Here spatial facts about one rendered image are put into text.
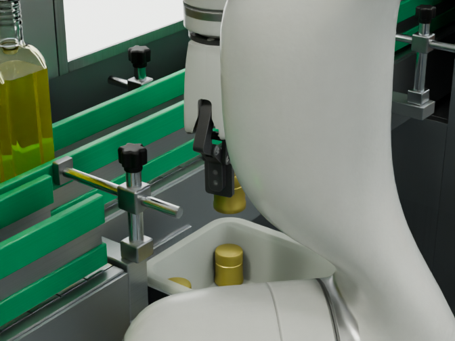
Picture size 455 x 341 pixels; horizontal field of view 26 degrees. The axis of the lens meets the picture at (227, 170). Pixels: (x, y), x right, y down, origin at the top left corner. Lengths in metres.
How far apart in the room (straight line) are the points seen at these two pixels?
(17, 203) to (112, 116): 0.26
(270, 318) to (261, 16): 0.20
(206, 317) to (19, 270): 0.35
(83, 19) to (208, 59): 0.37
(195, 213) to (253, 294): 0.62
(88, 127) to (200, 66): 0.28
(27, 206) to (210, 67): 0.24
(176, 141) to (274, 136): 0.69
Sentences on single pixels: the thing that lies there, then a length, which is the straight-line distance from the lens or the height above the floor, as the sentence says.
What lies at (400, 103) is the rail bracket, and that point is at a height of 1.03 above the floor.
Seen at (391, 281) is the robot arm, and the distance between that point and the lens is 0.59.
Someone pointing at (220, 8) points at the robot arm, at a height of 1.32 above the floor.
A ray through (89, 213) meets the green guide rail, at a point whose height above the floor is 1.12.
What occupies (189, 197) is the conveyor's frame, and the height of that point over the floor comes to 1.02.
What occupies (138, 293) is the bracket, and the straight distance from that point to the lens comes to 1.06.
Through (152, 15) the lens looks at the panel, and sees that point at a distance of 1.40.
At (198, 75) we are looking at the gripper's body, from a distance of 0.97.
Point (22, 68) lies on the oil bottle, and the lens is 1.03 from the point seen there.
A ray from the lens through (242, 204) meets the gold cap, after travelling 1.06.
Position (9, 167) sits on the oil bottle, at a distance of 1.05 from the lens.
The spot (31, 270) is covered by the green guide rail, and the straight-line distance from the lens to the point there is 0.96.
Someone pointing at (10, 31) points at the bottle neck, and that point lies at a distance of 1.03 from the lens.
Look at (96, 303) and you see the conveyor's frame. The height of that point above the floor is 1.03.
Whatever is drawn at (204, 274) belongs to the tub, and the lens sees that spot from 1.20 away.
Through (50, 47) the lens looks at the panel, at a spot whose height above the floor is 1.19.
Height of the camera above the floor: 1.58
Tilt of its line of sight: 25 degrees down
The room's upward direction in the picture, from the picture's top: straight up
